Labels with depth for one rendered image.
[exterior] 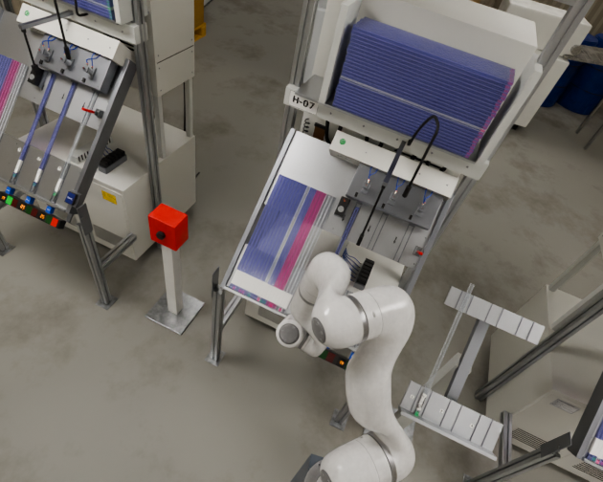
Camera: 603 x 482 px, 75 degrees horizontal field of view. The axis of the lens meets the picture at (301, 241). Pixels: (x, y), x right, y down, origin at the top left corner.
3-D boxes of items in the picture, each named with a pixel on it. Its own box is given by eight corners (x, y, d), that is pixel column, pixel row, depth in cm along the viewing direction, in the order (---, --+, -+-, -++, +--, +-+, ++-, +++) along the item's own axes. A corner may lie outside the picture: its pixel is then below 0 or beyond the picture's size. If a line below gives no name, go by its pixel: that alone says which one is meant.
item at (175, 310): (181, 335, 218) (174, 243, 162) (145, 317, 222) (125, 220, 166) (205, 303, 235) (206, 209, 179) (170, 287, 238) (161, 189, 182)
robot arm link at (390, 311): (340, 473, 98) (391, 447, 104) (369, 513, 87) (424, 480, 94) (328, 289, 83) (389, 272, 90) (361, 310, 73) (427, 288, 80)
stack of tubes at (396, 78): (469, 159, 133) (515, 83, 113) (331, 105, 140) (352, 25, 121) (472, 142, 141) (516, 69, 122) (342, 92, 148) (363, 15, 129)
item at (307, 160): (413, 270, 156) (414, 270, 151) (265, 205, 165) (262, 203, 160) (446, 194, 156) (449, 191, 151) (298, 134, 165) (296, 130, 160)
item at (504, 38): (367, 327, 245) (538, 47, 121) (267, 280, 255) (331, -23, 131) (391, 257, 291) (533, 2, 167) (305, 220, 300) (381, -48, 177)
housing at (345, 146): (441, 204, 157) (450, 198, 143) (330, 158, 164) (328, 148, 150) (449, 186, 158) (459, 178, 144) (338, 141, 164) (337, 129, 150)
